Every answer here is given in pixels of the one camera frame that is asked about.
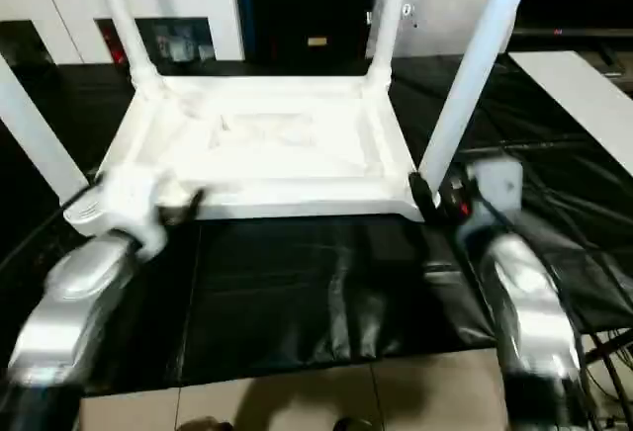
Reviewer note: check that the white flat panel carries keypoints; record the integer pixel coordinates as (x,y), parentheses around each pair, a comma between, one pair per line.
(584,95)

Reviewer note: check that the small red bottle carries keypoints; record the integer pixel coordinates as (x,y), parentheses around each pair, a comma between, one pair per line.
(115,47)

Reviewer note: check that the black work mat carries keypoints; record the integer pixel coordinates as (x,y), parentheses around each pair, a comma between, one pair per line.
(297,283)

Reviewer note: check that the black stand leg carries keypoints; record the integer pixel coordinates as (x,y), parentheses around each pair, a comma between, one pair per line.
(608,344)

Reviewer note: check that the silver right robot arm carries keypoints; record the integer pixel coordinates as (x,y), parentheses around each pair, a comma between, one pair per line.
(524,312)

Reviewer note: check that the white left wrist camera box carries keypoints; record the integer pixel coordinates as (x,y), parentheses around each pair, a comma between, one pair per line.
(138,204)

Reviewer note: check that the white plastic table top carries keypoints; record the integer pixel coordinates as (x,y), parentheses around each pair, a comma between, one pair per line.
(267,144)

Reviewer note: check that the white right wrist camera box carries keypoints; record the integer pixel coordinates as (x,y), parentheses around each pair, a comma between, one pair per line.
(495,184)

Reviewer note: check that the grey pillow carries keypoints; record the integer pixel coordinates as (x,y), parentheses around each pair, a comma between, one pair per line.
(435,16)

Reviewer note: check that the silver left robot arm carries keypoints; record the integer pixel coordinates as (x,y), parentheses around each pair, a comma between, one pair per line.
(69,322)

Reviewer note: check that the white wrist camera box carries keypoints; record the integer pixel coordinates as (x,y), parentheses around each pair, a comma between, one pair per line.
(138,204)
(495,184)

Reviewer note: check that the small yellow label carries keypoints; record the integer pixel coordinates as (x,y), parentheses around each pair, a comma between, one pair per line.
(316,42)

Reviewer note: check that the white cabinet with glass doors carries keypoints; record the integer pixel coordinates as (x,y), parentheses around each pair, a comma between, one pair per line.
(59,11)

